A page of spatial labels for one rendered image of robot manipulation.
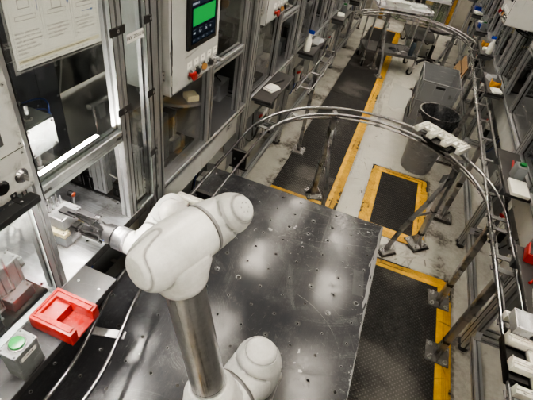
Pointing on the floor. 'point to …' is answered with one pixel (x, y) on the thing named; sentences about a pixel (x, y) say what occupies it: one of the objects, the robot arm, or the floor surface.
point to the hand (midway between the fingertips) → (69, 217)
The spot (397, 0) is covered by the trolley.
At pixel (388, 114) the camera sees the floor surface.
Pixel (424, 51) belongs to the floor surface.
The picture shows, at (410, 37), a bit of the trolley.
